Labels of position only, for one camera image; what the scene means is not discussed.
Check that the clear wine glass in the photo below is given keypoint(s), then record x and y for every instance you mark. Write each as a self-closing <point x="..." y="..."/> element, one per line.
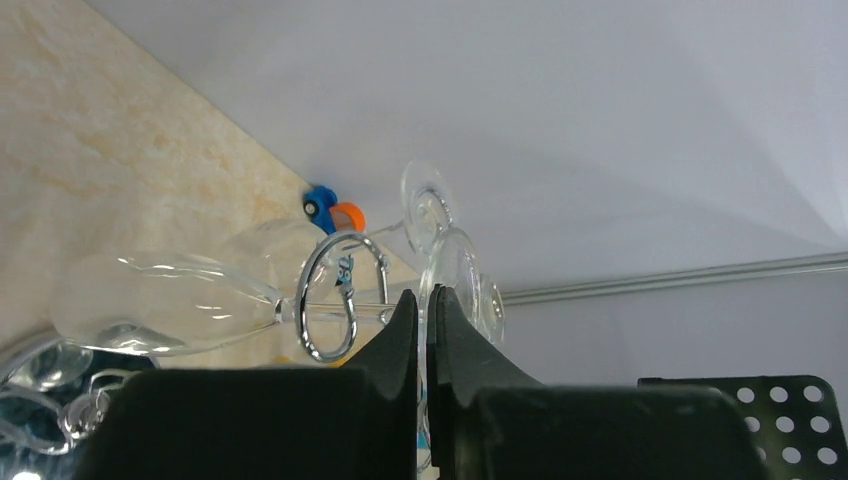
<point x="275" y="251"/>
<point x="170" y="304"/>

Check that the blue orange toy car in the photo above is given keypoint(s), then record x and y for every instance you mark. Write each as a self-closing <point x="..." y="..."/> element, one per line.
<point x="322" y="207"/>

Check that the clear textured glass right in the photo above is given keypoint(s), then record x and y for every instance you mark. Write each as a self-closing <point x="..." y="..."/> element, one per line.
<point x="492" y="320"/>

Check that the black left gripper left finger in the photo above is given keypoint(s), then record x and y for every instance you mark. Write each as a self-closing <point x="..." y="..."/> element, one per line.
<point x="357" y="421"/>

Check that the black perforated music stand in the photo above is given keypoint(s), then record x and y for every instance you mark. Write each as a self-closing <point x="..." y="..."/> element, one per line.
<point x="794" y="419"/>

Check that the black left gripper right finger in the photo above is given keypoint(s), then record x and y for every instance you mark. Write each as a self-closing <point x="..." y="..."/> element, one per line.
<point x="489" y="419"/>

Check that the chrome wine glass rack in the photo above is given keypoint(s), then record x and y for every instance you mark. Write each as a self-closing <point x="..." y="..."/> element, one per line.
<point x="54" y="394"/>

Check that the aluminium frame rail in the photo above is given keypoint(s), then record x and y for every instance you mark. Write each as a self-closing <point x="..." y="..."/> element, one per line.
<point x="817" y="264"/>

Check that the clear wine glass back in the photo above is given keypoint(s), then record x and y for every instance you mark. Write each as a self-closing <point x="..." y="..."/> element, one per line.
<point x="275" y="251"/>

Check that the yellow plastic wine glass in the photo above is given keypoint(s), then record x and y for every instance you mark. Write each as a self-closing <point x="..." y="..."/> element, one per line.
<point x="308" y="362"/>

